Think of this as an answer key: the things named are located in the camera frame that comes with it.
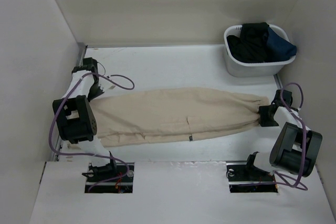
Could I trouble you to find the beige trousers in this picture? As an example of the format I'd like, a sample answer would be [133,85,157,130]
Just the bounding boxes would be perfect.
[90,88,269,147]

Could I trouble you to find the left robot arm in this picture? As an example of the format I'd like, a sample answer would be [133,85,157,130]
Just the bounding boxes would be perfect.
[56,58,118,182]

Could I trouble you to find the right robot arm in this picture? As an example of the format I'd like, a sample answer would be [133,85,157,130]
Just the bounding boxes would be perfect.
[243,90,322,180]

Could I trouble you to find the white laundry basket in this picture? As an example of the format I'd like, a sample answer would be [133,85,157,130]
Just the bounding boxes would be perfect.
[223,25,296,77]

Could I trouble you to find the navy blue garment in basket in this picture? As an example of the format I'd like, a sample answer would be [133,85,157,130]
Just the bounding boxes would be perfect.
[264,27,297,62]

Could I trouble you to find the black garment in basket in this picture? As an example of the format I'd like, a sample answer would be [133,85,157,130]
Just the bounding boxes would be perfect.
[227,22,269,63]

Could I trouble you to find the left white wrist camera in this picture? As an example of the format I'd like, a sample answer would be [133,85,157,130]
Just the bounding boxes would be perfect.
[99,77,116,92]

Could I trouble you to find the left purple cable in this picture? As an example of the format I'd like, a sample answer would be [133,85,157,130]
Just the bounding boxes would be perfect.
[48,73,135,193]

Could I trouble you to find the purple cable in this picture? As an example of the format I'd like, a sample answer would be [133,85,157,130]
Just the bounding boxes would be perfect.
[272,82,308,190]
[48,73,135,193]

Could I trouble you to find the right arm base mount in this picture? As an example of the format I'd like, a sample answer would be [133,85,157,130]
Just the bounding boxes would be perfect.
[226,162,278,193]

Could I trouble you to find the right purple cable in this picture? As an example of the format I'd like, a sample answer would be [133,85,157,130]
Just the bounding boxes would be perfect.
[272,82,308,190]

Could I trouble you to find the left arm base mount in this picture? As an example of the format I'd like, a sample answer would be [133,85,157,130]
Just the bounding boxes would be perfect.
[82,163,134,194]

